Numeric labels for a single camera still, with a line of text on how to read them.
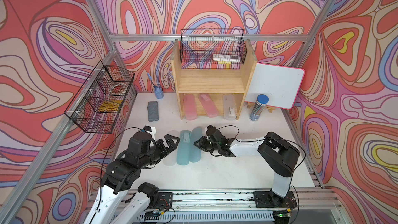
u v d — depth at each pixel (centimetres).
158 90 111
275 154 49
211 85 87
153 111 105
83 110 67
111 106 72
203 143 80
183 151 89
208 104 105
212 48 97
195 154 86
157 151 57
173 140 59
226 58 82
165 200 72
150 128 62
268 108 105
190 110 102
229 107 101
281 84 101
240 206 74
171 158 86
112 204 40
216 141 71
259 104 91
